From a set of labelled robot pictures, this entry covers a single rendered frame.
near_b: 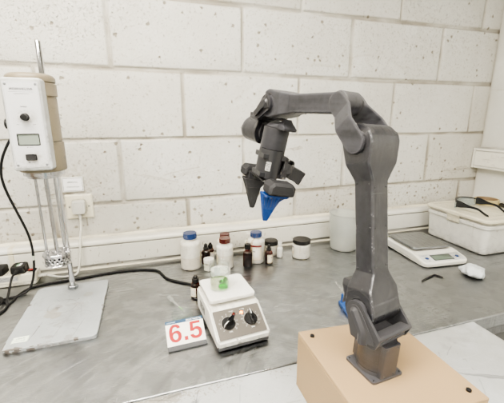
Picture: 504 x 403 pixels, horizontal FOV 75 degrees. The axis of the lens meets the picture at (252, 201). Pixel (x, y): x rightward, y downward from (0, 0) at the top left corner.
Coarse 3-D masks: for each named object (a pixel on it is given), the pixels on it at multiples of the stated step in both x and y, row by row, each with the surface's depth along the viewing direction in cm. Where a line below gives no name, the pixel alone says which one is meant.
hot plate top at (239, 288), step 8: (208, 280) 90; (232, 280) 90; (240, 280) 90; (208, 288) 86; (232, 288) 86; (240, 288) 86; (248, 288) 86; (208, 296) 82; (216, 296) 82; (224, 296) 82; (232, 296) 82; (240, 296) 82; (248, 296) 83
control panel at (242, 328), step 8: (256, 304) 83; (216, 312) 79; (224, 312) 79; (232, 312) 80; (256, 312) 81; (216, 320) 78; (240, 320) 79; (240, 328) 77; (248, 328) 78; (256, 328) 78; (264, 328) 78; (224, 336) 75; (232, 336) 75; (240, 336) 76
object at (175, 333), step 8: (200, 320) 81; (168, 328) 78; (176, 328) 79; (184, 328) 79; (192, 328) 80; (200, 328) 80; (168, 336) 77; (176, 336) 78; (184, 336) 78; (192, 336) 79; (200, 336) 79
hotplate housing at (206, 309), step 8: (200, 288) 89; (200, 296) 87; (200, 304) 88; (208, 304) 82; (216, 304) 82; (224, 304) 82; (232, 304) 82; (240, 304) 82; (248, 304) 82; (208, 312) 80; (208, 320) 80; (264, 320) 80; (208, 328) 81; (216, 328) 76; (216, 336) 75; (248, 336) 77; (256, 336) 77; (264, 336) 78; (216, 344) 75; (224, 344) 74; (232, 344) 75; (240, 344) 76
